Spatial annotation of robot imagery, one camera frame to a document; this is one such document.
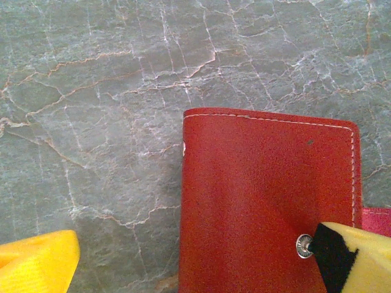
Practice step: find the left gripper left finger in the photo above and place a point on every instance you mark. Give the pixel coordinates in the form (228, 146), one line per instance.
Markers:
(33, 265)

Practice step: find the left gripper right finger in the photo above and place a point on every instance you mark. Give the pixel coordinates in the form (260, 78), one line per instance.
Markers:
(360, 265)

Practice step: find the red leather card holder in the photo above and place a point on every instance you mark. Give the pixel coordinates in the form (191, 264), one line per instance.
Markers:
(259, 183)

